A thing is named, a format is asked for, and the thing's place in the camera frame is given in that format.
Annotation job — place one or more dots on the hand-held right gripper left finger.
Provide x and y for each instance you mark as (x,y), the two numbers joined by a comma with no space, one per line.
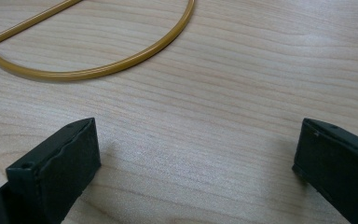
(59,168)

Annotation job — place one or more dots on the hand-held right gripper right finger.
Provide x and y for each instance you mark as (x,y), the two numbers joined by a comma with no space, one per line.
(338,168)

